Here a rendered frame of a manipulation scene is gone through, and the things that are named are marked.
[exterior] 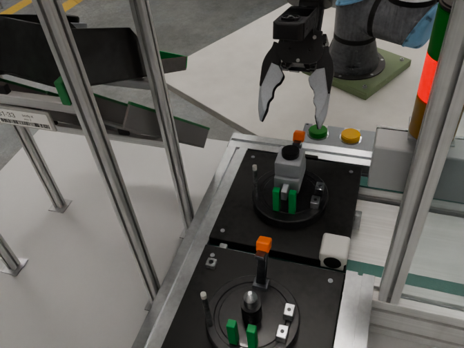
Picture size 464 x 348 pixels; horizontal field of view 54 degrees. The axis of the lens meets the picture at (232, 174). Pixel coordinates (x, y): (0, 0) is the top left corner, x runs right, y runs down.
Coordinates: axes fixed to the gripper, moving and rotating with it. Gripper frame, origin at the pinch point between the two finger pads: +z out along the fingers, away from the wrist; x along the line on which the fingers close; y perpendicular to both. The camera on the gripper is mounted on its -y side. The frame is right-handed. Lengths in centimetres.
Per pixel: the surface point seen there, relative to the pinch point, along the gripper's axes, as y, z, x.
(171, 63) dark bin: -1.2, -6.6, 20.8
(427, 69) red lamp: -21.9, -5.3, -16.7
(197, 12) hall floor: 279, -94, 133
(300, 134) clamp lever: 11.6, 1.7, -0.5
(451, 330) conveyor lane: 3.7, 28.6, -28.9
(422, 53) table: 78, -30, -24
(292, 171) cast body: 4.5, 8.3, -1.0
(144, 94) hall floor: 193, -16, 125
